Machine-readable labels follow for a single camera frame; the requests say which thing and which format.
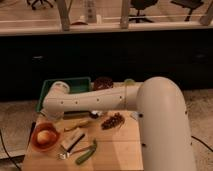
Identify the black office chair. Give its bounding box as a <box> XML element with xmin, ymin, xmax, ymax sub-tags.
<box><xmin>171</xmin><ymin>0</ymin><xmax>204</xmax><ymax>21</ymax></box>
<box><xmin>26</xmin><ymin>0</ymin><xmax>53</xmax><ymax>10</ymax></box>
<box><xmin>129</xmin><ymin>0</ymin><xmax>158</xmax><ymax>23</ymax></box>

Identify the bunch of dark grapes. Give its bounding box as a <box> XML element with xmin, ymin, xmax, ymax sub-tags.
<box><xmin>101</xmin><ymin>113</ymin><xmax>125</xmax><ymax>130</ymax></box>

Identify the yellow apple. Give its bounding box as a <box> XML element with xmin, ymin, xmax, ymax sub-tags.
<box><xmin>37</xmin><ymin>130</ymin><xmax>50</xmax><ymax>144</ymax></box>

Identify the green plastic tray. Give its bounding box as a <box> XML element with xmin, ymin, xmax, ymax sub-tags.
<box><xmin>36</xmin><ymin>77</ymin><xmax>91</xmax><ymax>112</ymax></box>

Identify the small dark round object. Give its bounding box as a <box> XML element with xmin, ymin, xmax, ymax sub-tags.
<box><xmin>89</xmin><ymin>111</ymin><xmax>103</xmax><ymax>119</ymax></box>

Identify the green handled fork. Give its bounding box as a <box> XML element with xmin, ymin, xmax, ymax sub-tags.
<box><xmin>58</xmin><ymin>145</ymin><xmax>96</xmax><ymax>160</ymax></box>

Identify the black office chair middle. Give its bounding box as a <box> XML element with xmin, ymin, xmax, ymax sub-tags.
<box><xmin>129</xmin><ymin>0</ymin><xmax>158</xmax><ymax>23</ymax></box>

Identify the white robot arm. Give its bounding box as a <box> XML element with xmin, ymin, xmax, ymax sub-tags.
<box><xmin>43</xmin><ymin>77</ymin><xmax>197</xmax><ymax>171</ymax></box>

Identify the dark brown bowl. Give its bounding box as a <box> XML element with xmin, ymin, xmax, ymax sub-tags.
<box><xmin>93</xmin><ymin>77</ymin><xmax>113</xmax><ymax>91</ymax></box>

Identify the red bowl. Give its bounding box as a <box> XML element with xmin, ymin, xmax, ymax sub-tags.
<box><xmin>31</xmin><ymin>123</ymin><xmax>60</xmax><ymax>152</ymax></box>

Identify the black office chair right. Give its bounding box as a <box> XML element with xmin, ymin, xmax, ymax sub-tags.
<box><xmin>171</xmin><ymin>0</ymin><xmax>204</xmax><ymax>21</ymax></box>

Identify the black cable right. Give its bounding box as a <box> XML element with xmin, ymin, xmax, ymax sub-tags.
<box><xmin>191</xmin><ymin>135</ymin><xmax>213</xmax><ymax>153</ymax></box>

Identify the green cucumber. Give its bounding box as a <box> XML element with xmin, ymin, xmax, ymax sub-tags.
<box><xmin>75</xmin><ymin>139</ymin><xmax>97</xmax><ymax>165</ymax></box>

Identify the black office chair left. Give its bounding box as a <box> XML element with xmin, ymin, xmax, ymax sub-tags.
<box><xmin>26</xmin><ymin>0</ymin><xmax>53</xmax><ymax>10</ymax></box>

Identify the black cable left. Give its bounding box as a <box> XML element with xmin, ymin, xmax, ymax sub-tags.
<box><xmin>0</xmin><ymin>129</ymin><xmax>22</xmax><ymax>171</ymax></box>

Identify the banana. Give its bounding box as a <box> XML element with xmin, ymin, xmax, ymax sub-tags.
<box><xmin>64</xmin><ymin>120</ymin><xmax>90</xmax><ymax>132</ymax></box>

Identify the green round object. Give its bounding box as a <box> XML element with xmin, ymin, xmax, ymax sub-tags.
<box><xmin>124</xmin><ymin>78</ymin><xmax>135</xmax><ymax>86</ymax></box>

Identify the black cable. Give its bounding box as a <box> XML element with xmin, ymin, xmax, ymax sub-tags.
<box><xmin>0</xmin><ymin>129</ymin><xmax>22</xmax><ymax>171</ymax></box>
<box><xmin>191</xmin><ymin>135</ymin><xmax>213</xmax><ymax>153</ymax></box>

